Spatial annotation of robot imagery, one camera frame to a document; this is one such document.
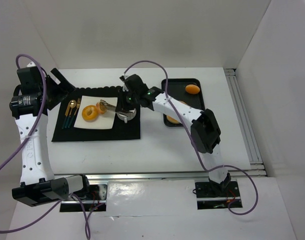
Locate small round bun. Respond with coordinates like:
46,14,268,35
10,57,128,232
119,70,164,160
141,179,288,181
96,102,107,115

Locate aluminium side rail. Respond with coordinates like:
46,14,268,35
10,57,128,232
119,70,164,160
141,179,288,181
224,68,268,177

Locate steel serving tongs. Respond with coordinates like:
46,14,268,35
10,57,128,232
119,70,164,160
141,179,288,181
99,99,133,117

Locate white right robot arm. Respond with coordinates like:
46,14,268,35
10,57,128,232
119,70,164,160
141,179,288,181
118,74,231,192

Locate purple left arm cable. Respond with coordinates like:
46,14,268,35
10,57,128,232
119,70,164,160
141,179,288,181
0,53,91,240

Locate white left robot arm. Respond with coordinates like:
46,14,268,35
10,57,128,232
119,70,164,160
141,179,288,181
9,64,90,207

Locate pale orange ring doughnut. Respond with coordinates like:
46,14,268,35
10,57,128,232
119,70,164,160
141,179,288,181
166,115,180,125

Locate white square plate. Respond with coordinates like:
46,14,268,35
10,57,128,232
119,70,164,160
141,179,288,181
72,96,117,130

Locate aluminium table edge rail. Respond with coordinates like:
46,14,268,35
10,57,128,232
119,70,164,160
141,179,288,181
86,170,213,181

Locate black cloth placemat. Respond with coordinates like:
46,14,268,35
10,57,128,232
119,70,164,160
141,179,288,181
51,86,141,142

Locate dark orange ring doughnut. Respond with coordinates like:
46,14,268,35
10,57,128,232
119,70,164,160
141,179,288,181
81,105,98,122

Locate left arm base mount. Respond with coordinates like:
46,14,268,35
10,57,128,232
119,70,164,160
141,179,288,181
59,179,109,213

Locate white two-handled soup bowl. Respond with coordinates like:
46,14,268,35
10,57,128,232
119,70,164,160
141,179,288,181
116,109,137,124

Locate orange round bun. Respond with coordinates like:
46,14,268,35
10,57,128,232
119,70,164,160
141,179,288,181
185,84,201,95

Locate gold knife teal handle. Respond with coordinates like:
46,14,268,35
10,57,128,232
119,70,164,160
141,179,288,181
61,103,71,129

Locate gold fork teal handle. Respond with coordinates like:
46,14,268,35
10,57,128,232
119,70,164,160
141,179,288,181
67,98,81,129

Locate black baking tray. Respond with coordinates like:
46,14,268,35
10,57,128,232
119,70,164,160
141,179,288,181
160,78,206,129

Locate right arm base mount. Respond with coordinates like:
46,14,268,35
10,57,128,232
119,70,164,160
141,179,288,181
192,181,243,210

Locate gold spoon teal handle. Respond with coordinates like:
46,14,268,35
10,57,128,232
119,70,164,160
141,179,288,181
64,99,77,129

